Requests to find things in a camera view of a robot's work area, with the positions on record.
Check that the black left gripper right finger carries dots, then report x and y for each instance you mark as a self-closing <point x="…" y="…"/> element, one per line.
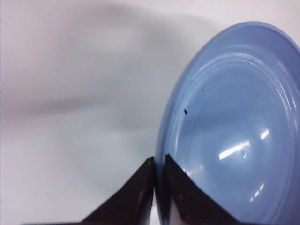
<point x="189" y="205"/>

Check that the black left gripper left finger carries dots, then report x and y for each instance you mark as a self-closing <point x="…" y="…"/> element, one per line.
<point x="130" y="205"/>

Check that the blue round plate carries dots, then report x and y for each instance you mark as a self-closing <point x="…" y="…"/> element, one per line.
<point x="232" y="123"/>

